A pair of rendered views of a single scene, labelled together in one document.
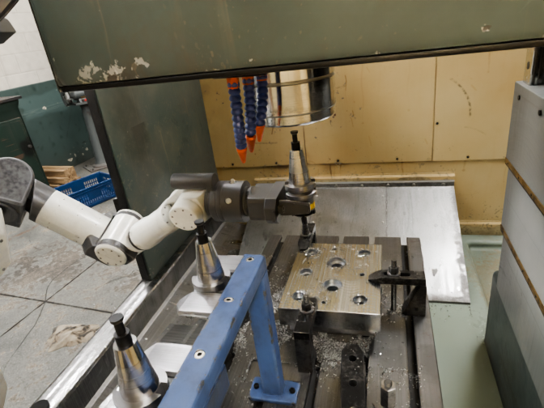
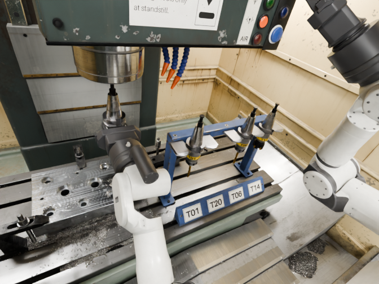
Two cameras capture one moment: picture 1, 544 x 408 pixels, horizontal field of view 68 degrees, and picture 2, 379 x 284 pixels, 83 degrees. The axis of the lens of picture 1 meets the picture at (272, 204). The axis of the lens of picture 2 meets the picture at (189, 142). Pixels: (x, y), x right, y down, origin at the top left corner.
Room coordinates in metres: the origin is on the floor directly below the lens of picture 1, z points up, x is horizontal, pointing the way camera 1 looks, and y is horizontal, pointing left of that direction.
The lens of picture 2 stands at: (1.02, 0.43, 1.65)
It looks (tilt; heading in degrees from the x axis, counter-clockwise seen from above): 38 degrees down; 217
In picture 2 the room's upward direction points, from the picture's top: 12 degrees clockwise
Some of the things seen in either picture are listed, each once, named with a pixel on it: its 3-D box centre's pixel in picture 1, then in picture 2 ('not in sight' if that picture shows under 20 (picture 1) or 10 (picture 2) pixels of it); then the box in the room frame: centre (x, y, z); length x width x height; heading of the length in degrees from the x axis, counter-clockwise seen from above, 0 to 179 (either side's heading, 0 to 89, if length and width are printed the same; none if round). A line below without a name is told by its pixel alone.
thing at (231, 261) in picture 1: (223, 264); (180, 149); (0.61, 0.10, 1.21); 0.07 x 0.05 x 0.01; 72
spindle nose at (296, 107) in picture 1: (290, 82); (109, 46); (0.75, -0.06, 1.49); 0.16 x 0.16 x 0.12
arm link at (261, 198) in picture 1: (255, 200); (123, 146); (0.78, 0.03, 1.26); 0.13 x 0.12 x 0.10; 162
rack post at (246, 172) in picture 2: not in sight; (252, 148); (0.18, 0.18, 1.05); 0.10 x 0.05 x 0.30; 72
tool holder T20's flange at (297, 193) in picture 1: (300, 187); (114, 118); (0.75, -0.06, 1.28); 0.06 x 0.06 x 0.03
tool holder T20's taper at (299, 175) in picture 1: (298, 165); (113, 104); (0.75, -0.06, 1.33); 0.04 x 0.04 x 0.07
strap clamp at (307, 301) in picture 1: (308, 324); not in sight; (0.70, -0.04, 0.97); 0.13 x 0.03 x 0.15; 162
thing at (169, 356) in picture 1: (165, 359); (233, 136); (0.40, 0.16, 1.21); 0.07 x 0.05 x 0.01; 72
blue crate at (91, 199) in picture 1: (87, 192); not in sight; (4.22, 2.00, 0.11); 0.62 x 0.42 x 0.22; 137
